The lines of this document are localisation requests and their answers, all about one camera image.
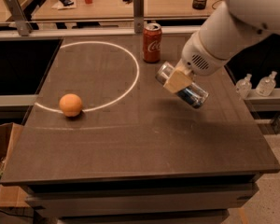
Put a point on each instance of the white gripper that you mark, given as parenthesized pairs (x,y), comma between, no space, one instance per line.
(198,59)

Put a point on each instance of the silver blue redbull can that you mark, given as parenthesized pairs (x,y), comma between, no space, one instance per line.
(193,94)

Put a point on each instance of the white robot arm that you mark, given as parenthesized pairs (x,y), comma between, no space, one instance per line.
(234,25)

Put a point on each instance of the red coca-cola can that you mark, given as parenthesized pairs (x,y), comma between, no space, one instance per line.
(152,43)

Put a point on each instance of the clear small bottle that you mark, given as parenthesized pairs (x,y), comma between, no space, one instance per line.
(266,85)
(244,86)

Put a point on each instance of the black mesh cup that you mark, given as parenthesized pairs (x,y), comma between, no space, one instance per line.
(199,4)

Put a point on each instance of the orange fruit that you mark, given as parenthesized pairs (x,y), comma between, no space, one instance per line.
(71,105)

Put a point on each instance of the wooden desk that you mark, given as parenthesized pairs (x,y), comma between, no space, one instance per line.
(118,10)

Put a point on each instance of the cardboard box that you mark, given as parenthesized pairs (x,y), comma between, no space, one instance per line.
(10,196)

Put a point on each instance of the grey metal bracket middle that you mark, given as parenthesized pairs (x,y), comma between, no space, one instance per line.
(138,16)

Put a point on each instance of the grey metal bracket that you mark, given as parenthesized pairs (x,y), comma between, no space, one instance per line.
(24,28)
(138,16)

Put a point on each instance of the grey metal bracket left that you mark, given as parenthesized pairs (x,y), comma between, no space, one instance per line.
(24,28)

